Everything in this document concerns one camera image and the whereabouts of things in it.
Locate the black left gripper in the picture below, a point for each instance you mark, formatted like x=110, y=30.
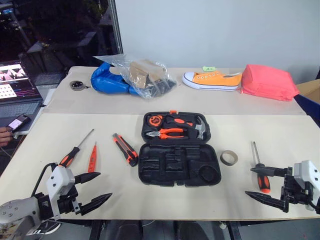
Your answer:
x=67, y=205

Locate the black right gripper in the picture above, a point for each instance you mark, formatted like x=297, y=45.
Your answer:
x=295, y=192

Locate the orange voltage tester pen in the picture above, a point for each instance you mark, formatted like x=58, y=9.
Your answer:
x=92, y=160

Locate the long flathead screwdriver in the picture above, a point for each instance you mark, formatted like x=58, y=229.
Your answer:
x=68, y=157

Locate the black orange utility knife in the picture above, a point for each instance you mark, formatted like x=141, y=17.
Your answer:
x=125, y=150

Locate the black smartphone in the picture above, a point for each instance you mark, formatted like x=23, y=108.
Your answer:
x=18, y=122

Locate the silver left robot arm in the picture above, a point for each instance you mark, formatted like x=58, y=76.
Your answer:
x=15, y=212

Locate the black tool case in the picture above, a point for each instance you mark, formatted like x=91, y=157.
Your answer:
x=160, y=172

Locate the person's bare hand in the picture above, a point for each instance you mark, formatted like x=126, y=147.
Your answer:
x=4, y=136

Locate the black table leg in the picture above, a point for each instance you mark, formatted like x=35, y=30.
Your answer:
x=96, y=230
x=233, y=231

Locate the grey tape roll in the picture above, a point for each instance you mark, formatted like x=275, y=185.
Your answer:
x=223, y=160

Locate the dark rounded shape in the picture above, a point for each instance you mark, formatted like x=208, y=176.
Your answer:
x=125, y=232
x=191, y=232

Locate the black white striped shoe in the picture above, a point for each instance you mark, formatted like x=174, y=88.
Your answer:
x=47, y=228

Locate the dark blue box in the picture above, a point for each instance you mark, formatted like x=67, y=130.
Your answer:
x=308, y=106

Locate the orange black tape measure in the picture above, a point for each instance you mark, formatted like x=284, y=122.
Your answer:
x=155, y=120

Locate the red fabric bag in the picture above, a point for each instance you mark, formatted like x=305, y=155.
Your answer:
x=267, y=82

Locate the round black metal tin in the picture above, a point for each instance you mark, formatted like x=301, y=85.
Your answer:
x=76, y=85

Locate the brown cardboard box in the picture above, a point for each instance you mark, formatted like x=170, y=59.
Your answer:
x=310, y=87

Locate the blue shiny bag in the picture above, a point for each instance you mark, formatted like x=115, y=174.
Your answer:
x=105, y=82

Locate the grey laptop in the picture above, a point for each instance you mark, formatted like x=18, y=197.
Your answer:
x=15, y=100

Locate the orange canvas sneaker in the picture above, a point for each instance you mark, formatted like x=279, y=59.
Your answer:
x=215, y=80

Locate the clear plastic bag with cardboard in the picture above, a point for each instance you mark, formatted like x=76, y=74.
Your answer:
x=147, y=77

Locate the green paper tag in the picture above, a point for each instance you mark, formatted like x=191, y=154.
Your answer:
x=208, y=68

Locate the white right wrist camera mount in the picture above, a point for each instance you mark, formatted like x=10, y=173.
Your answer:
x=306, y=171

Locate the grey window frame post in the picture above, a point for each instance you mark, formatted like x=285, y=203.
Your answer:
x=117, y=25

